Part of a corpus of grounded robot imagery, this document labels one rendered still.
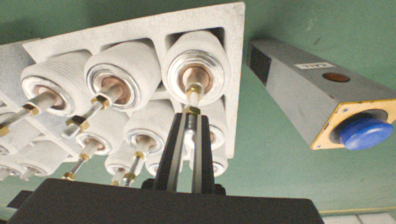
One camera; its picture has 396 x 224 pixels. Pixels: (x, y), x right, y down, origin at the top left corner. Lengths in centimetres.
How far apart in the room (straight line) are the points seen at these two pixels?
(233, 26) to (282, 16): 24
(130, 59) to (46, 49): 19
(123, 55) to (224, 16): 15
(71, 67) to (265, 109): 57
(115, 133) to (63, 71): 14
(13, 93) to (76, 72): 29
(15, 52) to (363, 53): 99
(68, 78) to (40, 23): 36
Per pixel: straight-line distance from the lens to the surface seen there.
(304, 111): 21
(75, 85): 27
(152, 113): 27
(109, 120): 33
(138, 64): 20
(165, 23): 24
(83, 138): 35
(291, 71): 23
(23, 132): 59
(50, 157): 62
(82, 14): 52
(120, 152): 40
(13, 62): 58
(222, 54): 17
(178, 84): 18
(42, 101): 29
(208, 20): 23
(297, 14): 48
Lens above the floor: 41
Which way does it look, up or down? 51 degrees down
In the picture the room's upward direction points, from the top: 177 degrees counter-clockwise
